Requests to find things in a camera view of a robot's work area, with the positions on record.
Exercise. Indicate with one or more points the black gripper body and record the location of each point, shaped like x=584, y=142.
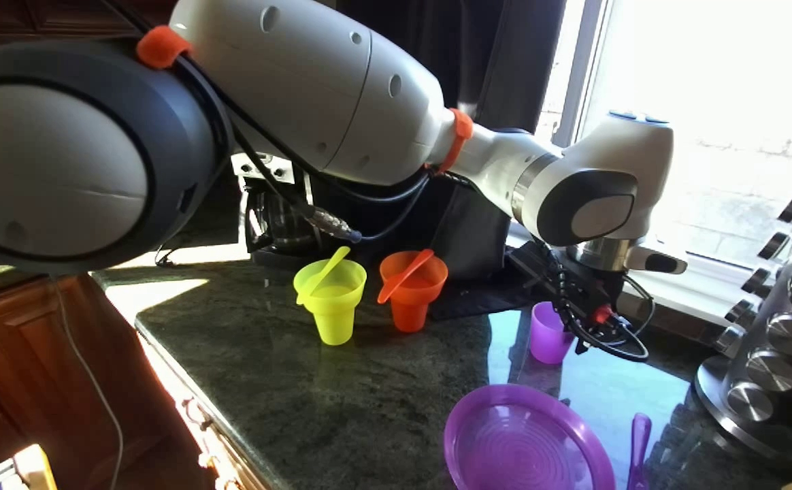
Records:
x=587, y=304

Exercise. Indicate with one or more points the purple plastic cup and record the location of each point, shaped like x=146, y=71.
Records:
x=549, y=339

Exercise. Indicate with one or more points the purple plastic spoon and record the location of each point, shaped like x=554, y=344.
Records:
x=640, y=437

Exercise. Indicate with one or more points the orange plastic cup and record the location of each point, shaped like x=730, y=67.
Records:
x=411, y=299

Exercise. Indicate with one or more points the silver coffee maker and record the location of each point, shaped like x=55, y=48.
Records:
x=267, y=222

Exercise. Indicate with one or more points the orange plastic spoon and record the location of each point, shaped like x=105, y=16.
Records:
x=398, y=268

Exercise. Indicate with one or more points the green plastic cup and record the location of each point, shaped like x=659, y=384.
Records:
x=332, y=304

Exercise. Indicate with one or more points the green plastic spoon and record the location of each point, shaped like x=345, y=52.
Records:
x=326, y=271

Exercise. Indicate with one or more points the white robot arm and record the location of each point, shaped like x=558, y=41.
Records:
x=108, y=146

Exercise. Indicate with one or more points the purple plastic plate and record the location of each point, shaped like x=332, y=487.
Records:
x=508, y=437

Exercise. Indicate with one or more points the wooden cabinet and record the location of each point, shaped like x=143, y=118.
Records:
x=77, y=382

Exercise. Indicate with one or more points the chrome spice rack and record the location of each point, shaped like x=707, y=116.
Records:
x=750, y=388

